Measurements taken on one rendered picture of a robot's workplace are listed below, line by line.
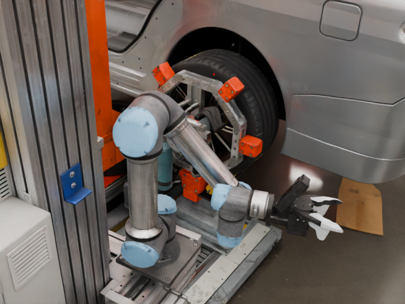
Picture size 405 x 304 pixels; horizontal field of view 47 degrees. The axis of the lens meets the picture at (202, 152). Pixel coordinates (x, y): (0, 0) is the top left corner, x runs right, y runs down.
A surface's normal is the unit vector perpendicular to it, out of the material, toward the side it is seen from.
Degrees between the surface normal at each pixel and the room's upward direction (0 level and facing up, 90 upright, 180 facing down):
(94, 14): 90
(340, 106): 90
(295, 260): 0
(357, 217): 1
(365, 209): 1
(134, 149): 84
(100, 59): 90
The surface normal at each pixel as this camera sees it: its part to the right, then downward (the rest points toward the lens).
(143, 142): -0.29, 0.39
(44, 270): 0.88, 0.29
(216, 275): 0.04, -0.84
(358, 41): -0.58, 0.42
